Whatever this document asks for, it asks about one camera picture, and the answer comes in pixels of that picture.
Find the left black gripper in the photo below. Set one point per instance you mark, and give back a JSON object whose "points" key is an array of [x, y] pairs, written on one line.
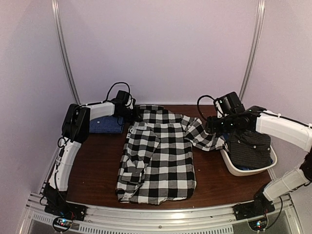
{"points": [[135, 116]]}

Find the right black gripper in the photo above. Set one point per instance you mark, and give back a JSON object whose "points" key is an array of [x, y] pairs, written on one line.
{"points": [[212, 126]]}

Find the black white checked shirt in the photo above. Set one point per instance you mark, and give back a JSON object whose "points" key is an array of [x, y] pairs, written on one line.
{"points": [[157, 160]]}

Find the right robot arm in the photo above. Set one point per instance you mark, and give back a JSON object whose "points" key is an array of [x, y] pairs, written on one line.
{"points": [[291, 131]]}

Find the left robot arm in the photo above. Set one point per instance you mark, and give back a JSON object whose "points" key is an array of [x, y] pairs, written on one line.
{"points": [[75, 131]]}

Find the folded blue shirt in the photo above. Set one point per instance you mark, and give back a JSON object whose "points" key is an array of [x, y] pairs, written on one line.
{"points": [[107, 125]]}

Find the dark striped shirt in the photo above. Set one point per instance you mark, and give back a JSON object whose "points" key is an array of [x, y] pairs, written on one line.
{"points": [[249, 150]]}

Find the white plastic basket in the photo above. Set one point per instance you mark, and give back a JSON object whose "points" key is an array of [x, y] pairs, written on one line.
{"points": [[243, 172]]}

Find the right small circuit board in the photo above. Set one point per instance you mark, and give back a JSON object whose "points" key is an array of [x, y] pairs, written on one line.
{"points": [[258, 225]]}

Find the small circuit board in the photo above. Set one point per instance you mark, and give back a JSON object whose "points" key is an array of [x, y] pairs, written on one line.
{"points": [[258, 225], [61, 224]]}

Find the left small circuit board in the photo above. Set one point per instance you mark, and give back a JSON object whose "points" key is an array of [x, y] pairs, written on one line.
{"points": [[61, 224]]}

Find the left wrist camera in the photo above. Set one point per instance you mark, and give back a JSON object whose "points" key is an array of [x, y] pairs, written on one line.
{"points": [[131, 104]]}

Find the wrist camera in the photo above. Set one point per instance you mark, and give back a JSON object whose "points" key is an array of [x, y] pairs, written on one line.
{"points": [[218, 109], [131, 104]]}

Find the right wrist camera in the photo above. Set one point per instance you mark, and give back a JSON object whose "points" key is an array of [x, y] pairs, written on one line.
{"points": [[218, 109]]}

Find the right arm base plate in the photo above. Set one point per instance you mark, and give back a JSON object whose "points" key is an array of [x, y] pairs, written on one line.
{"points": [[252, 209]]}

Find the front aluminium rail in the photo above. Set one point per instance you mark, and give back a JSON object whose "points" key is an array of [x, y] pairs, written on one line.
{"points": [[208, 220]]}

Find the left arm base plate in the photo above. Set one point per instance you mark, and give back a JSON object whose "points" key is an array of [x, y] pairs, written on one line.
{"points": [[69, 211]]}

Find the right aluminium frame post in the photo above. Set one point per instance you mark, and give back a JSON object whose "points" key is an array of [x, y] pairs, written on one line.
{"points": [[259, 21]]}

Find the aluminium frame post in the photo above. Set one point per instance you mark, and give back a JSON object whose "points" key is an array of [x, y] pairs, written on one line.
{"points": [[259, 21], [63, 50]]}

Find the left aluminium frame post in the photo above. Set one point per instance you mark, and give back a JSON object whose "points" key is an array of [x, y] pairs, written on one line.
{"points": [[63, 50]]}

